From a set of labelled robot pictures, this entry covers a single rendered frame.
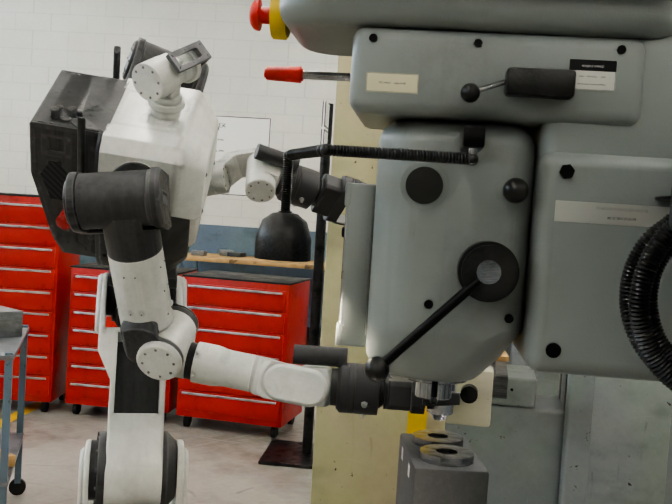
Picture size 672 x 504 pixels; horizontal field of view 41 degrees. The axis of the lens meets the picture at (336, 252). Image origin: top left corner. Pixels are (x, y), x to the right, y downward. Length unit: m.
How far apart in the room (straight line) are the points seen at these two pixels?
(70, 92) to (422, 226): 0.82
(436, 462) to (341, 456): 1.53
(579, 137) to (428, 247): 0.21
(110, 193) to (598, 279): 0.75
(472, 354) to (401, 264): 0.14
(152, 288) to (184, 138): 0.26
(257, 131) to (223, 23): 1.28
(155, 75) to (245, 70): 8.95
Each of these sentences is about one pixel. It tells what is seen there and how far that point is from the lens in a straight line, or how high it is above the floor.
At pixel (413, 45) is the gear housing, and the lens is 1.07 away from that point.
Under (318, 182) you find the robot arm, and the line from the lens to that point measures 1.97.
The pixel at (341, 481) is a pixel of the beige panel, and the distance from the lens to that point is 3.03.
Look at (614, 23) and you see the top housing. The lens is 1.09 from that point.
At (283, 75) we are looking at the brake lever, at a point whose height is 1.70.
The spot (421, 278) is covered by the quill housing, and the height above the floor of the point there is 1.44.
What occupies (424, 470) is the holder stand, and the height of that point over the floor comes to 1.11.
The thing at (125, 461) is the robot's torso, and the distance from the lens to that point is 1.73.
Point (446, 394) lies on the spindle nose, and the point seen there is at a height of 1.29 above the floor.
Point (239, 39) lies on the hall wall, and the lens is 10.56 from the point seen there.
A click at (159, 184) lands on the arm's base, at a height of 1.53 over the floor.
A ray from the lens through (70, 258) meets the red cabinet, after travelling 6.52.
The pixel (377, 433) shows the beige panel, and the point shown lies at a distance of 2.98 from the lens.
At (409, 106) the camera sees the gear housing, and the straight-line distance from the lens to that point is 1.06.
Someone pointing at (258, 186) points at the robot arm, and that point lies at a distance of 1.92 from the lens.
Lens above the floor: 1.52
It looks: 3 degrees down
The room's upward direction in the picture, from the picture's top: 4 degrees clockwise
